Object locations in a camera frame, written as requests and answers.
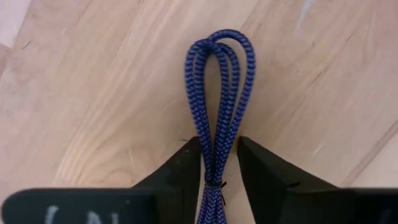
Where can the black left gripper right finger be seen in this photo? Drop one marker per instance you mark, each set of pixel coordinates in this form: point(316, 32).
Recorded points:
point(280, 193)

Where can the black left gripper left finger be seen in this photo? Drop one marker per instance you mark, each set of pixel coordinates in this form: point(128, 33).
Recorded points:
point(168, 193)

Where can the black twist tie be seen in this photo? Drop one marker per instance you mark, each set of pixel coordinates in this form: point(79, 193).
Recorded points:
point(214, 185)

